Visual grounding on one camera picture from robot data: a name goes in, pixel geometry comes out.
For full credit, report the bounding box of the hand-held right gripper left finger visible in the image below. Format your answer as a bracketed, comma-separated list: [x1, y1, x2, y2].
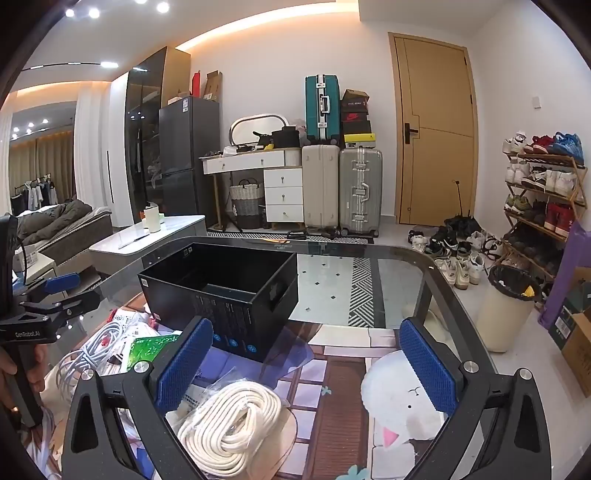
[61, 316, 218, 480]

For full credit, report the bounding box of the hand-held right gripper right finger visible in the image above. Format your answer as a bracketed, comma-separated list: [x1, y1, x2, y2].
[398, 316, 539, 480]

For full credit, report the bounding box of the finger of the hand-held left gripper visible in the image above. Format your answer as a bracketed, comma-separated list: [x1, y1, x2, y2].
[21, 272, 81, 301]
[18, 290, 102, 324]

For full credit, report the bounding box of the green white packet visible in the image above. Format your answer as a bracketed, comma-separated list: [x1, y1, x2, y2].
[122, 333, 183, 370]

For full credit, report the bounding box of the white red-edged packet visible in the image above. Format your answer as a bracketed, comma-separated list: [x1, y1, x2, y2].
[108, 308, 160, 340]

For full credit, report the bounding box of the white cable coil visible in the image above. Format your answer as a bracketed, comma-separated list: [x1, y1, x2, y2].
[55, 320, 127, 393]

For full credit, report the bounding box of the black storage box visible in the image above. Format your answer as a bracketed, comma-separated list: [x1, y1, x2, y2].
[137, 242, 300, 364]

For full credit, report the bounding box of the cream rope coil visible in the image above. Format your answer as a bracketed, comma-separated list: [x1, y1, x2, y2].
[177, 381, 283, 480]

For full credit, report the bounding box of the person's left hand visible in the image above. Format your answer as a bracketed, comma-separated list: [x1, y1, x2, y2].
[0, 342, 48, 411]

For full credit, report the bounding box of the bed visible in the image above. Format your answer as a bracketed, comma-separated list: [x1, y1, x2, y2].
[16, 199, 114, 278]

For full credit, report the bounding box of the dark green duvet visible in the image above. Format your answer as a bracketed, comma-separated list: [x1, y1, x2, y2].
[16, 199, 93, 247]

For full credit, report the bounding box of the thin dark pen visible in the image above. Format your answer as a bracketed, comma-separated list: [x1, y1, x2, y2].
[119, 231, 151, 250]

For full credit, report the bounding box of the cream trash bin black liner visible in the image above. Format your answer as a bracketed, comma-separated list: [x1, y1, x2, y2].
[475, 264, 542, 354]

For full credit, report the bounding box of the clothes rack with clothes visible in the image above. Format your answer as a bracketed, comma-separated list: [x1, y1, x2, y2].
[10, 174, 58, 215]

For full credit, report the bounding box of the printed table mat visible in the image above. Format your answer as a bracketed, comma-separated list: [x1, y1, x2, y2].
[18, 291, 504, 480]

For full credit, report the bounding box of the pile of worn sneakers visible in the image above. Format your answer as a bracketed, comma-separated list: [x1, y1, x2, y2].
[407, 224, 504, 291]

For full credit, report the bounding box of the white coffee table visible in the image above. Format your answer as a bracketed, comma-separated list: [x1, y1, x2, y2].
[89, 215, 208, 278]

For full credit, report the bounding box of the brown curtain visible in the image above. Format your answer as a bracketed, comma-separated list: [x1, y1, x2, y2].
[9, 131, 77, 208]

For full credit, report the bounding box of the black white patterned rug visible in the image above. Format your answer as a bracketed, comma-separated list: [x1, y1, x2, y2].
[208, 228, 437, 328]

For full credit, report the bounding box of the white curtain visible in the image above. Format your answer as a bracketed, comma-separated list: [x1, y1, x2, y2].
[74, 83, 114, 208]

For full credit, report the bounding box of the dark green box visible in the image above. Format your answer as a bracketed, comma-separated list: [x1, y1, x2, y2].
[549, 268, 591, 352]

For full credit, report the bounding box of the black umbrella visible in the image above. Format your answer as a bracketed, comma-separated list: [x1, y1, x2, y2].
[445, 181, 476, 232]

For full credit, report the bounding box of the brown cardboard box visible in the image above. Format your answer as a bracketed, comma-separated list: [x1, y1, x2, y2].
[561, 309, 591, 384]

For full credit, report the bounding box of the white wardrobe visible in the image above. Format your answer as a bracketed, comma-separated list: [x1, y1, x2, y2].
[107, 71, 134, 228]

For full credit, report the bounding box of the tall dark glass cabinet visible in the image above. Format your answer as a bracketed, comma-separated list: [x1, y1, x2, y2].
[124, 46, 191, 224]

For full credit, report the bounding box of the purple rolled mat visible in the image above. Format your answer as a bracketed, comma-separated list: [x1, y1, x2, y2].
[538, 219, 591, 329]

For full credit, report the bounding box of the small black device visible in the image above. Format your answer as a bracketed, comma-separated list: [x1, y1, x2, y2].
[286, 229, 340, 241]

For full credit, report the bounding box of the woven laundry basket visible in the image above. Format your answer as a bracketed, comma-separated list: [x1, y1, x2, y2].
[229, 178, 265, 230]

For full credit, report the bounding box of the dark grey fridge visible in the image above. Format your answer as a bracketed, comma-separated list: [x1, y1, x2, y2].
[158, 96, 221, 227]

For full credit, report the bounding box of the silver suitcase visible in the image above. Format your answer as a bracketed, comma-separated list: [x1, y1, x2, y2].
[338, 147, 384, 238]

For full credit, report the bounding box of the white dressing table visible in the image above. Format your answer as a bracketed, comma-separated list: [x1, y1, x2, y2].
[199, 147, 305, 232]

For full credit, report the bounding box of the wooden shoe rack with shoes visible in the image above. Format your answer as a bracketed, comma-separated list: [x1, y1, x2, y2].
[502, 130, 587, 278]

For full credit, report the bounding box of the wooden door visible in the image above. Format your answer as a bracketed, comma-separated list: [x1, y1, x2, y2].
[388, 32, 478, 227]

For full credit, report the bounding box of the beige suitcase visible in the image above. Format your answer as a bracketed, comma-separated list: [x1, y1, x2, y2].
[301, 144, 341, 232]

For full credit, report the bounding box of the flat cardboard carton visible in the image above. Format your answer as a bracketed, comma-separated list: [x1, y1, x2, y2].
[203, 70, 223, 102]

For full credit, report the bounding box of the oval mirror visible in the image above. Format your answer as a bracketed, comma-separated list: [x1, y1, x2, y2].
[229, 114, 290, 148]

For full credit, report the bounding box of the black bag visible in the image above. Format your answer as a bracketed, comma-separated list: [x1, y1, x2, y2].
[271, 124, 301, 149]

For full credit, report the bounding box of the teal suitcase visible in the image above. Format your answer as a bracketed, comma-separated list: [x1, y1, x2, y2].
[305, 75, 341, 144]

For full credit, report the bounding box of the black shoe box brown lid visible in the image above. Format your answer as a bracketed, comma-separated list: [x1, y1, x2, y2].
[341, 89, 371, 112]

